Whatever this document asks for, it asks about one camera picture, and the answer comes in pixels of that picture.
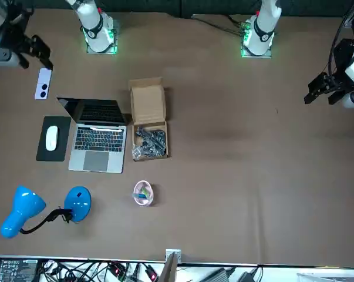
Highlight lilac flip phone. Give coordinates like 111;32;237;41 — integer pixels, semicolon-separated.
35;68;53;100

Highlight grey power adapter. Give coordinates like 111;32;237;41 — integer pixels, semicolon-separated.
204;266;239;282

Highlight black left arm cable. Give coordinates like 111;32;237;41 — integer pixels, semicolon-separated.
326;0;354;80

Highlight aluminium post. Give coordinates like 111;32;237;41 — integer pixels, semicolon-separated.
160;249;183;282

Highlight grey device with red lights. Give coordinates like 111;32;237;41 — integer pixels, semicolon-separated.
108;262;128;279

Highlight blue gooseneck desk lamp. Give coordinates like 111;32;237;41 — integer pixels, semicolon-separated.
0;184;92;238

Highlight bags of black screws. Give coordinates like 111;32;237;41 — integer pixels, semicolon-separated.
132;125;167;159

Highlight black bundled lamp cord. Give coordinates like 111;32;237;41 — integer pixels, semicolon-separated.
56;206;75;224

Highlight open cardboard box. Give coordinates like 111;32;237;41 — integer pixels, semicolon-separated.
128;76;169;162

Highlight silver laptop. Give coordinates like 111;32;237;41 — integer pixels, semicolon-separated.
55;96;128;174

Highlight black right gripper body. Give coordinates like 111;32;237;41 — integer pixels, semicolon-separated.
0;8;34;56

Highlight white computer mouse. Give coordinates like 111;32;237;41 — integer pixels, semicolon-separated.
45;125;59;152

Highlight black mouse pad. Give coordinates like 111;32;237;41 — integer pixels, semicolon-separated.
35;116;72;162

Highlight pink plastic cup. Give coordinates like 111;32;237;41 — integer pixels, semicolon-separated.
133;180;154;207

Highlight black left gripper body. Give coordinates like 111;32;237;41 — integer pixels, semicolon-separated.
329;38;354;93

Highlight black left base cable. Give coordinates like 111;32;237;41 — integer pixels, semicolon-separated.
191;14;248;38

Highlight black labelled power adapter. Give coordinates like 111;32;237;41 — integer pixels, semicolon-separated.
0;258;39;282

